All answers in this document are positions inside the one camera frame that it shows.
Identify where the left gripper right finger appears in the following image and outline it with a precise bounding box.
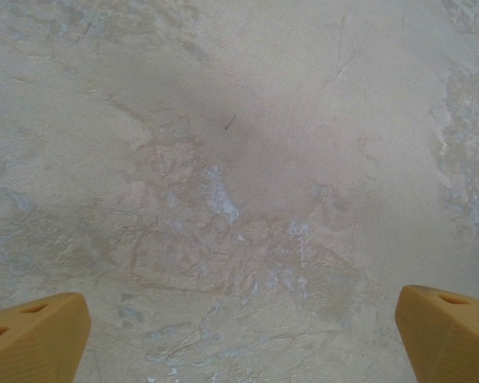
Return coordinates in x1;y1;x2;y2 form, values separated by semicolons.
395;284;479;383

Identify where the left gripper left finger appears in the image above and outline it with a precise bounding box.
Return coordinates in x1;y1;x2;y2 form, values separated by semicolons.
0;292;91;383

